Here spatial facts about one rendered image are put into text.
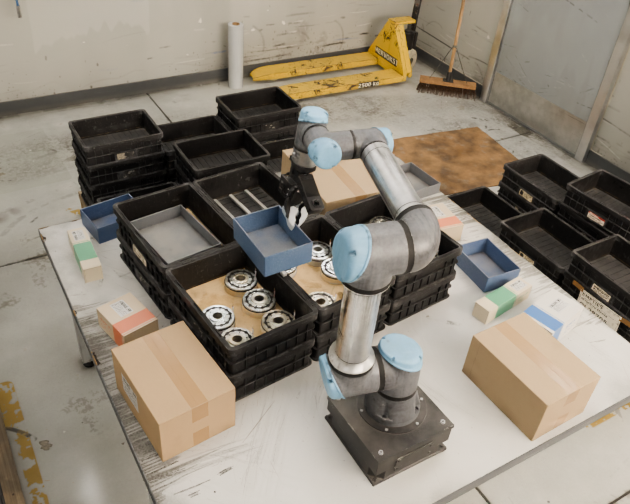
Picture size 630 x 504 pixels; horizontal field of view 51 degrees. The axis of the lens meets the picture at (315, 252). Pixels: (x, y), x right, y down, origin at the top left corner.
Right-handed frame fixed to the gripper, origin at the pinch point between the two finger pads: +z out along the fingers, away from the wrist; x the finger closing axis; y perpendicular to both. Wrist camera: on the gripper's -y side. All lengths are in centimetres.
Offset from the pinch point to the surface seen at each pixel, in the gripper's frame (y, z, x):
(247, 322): -3.1, 30.7, 11.7
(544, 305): -32, 22, -84
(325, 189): 43, 17, -39
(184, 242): 41, 31, 16
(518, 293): -22, 25, -83
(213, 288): 15.2, 31.1, 15.3
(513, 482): -49, 100, -93
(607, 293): -19, 40, -145
